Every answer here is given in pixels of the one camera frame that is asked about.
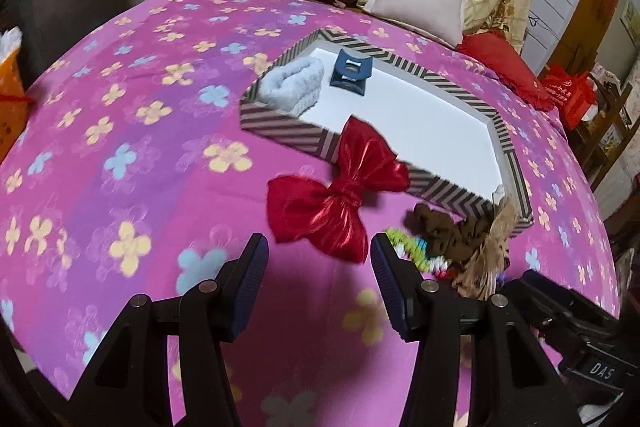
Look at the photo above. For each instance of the shiny red hair bow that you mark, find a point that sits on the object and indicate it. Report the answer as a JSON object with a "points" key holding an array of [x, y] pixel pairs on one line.
{"points": [[310, 212]]}

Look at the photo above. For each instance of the striped hexagonal tray box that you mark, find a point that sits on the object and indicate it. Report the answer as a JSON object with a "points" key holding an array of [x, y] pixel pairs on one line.
{"points": [[290, 134]]}

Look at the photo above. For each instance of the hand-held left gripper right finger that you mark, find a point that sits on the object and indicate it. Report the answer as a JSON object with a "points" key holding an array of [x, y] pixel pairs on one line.
{"points": [[387, 287]]}

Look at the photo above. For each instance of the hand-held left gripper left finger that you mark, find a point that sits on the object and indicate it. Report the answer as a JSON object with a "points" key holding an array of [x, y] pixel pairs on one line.
{"points": [[252, 287]]}

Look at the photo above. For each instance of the brown scrunchie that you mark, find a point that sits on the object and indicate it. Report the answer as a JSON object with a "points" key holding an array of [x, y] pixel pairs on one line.
{"points": [[440, 232]]}

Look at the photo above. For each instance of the red shopping bag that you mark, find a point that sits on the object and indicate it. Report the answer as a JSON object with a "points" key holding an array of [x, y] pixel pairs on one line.
{"points": [[570, 97]]}

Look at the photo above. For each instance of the light blue fluffy scrunchie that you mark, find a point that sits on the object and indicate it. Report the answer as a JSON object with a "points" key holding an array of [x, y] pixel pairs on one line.
{"points": [[292, 84]]}

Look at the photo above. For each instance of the leopard print bow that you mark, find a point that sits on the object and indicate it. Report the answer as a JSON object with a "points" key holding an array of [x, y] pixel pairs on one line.
{"points": [[482, 262]]}

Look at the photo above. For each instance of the blue hair claw clip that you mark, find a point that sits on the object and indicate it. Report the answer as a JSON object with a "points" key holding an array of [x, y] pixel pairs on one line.
{"points": [[350, 72]]}

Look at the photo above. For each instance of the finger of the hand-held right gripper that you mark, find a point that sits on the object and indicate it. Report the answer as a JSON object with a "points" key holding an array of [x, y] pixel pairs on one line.
{"points": [[560, 302]]}

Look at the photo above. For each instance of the pink floral blanket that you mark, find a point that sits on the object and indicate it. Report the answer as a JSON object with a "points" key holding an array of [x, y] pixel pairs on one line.
{"points": [[150, 107]]}

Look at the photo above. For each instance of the orange bag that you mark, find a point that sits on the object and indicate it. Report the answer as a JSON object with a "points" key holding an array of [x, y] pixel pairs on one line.
{"points": [[10, 97]]}

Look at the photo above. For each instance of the red frilled pillow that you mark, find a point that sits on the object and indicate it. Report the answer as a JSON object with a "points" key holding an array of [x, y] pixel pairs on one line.
{"points": [[505, 62]]}

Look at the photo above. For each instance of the wooden chair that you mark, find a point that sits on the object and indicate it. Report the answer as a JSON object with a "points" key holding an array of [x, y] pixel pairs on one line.
{"points": [[610, 122]]}

